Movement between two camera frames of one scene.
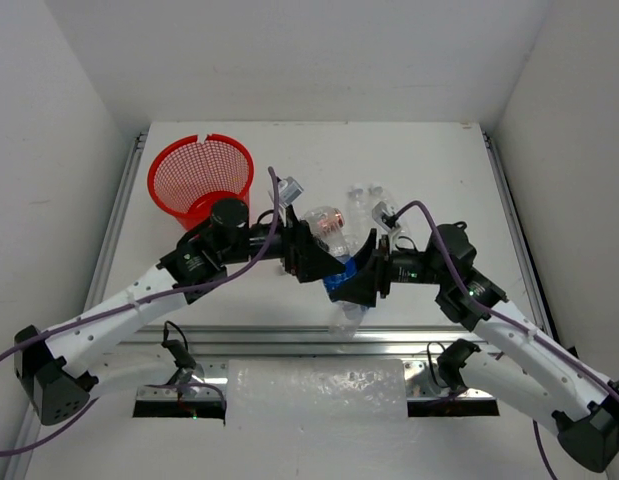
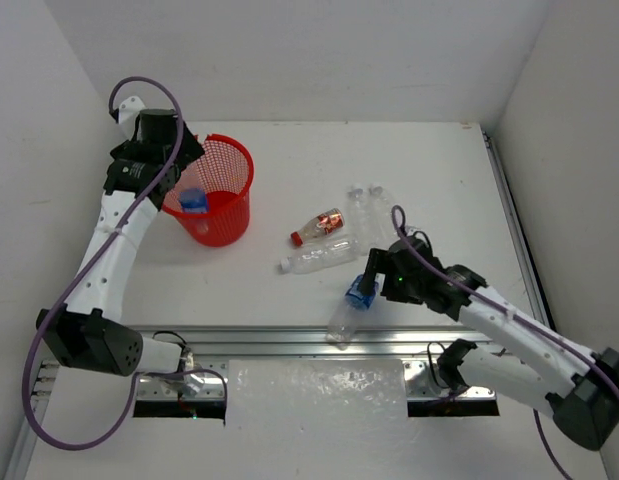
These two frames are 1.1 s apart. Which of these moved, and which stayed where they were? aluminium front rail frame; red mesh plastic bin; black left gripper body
Moved: black left gripper body
Stayed: red mesh plastic bin; aluminium front rail frame
